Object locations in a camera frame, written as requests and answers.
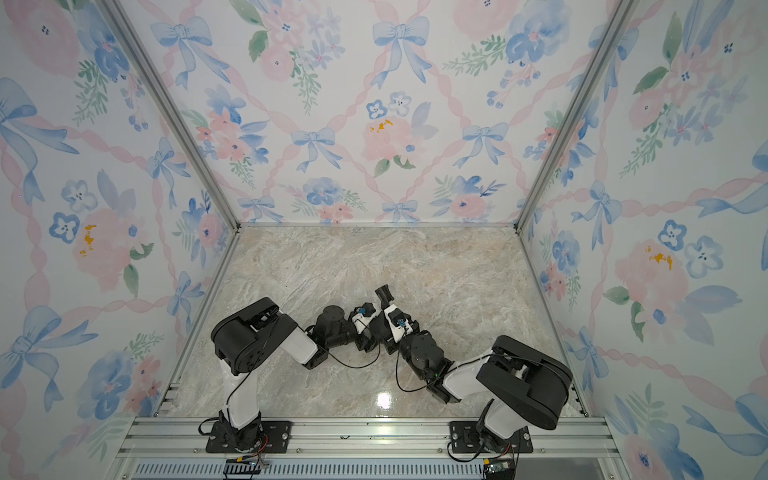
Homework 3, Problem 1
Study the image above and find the black microphone stand pole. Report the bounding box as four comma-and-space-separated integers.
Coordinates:
375, 284, 395, 312

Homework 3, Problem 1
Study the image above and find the black round stand base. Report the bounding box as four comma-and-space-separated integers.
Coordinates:
362, 316, 390, 352

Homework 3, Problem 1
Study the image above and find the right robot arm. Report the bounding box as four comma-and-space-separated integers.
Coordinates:
397, 330, 573, 452

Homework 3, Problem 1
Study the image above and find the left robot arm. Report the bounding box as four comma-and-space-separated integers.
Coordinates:
211, 297, 377, 451

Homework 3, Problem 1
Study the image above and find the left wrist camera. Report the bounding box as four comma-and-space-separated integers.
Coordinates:
350, 302, 378, 335

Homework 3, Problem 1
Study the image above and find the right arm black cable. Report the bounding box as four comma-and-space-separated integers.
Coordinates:
394, 350, 481, 395

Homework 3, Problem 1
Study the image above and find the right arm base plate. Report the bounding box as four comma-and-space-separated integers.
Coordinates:
448, 421, 534, 454

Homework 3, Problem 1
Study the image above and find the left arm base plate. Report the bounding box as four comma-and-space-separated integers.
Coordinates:
205, 420, 293, 454

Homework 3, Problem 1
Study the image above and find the aluminium mounting rail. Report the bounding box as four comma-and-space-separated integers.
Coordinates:
106, 418, 630, 479

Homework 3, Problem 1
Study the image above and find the left aluminium corner post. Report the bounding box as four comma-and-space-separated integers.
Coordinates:
95, 0, 240, 233

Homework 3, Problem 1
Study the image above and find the aluminium corner post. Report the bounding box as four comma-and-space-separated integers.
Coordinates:
95, 0, 240, 233
515, 0, 636, 235

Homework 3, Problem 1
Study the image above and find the right aluminium corner post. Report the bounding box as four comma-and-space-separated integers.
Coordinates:
515, 0, 636, 235

